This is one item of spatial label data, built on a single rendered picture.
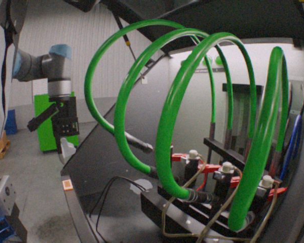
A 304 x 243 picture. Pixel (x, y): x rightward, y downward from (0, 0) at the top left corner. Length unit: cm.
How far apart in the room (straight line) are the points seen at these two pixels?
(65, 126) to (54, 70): 16
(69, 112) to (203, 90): 49
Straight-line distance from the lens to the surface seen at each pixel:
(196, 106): 65
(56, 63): 45
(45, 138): 357
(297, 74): 51
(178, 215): 38
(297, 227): 22
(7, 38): 17
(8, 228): 65
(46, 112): 46
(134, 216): 58
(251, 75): 33
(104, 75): 681
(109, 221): 57
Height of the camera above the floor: 126
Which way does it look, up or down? 12 degrees down
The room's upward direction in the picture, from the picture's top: straight up
